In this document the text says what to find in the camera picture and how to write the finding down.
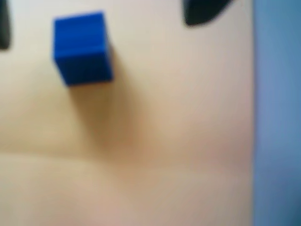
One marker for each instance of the tiny blue cube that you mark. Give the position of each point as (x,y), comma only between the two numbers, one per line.
(82,51)

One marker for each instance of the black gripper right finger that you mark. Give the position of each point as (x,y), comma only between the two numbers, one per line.
(202,10)

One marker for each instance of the orange paper square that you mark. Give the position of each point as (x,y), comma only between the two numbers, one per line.
(164,117)

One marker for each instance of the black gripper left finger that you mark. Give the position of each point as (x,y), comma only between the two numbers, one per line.
(4,23)

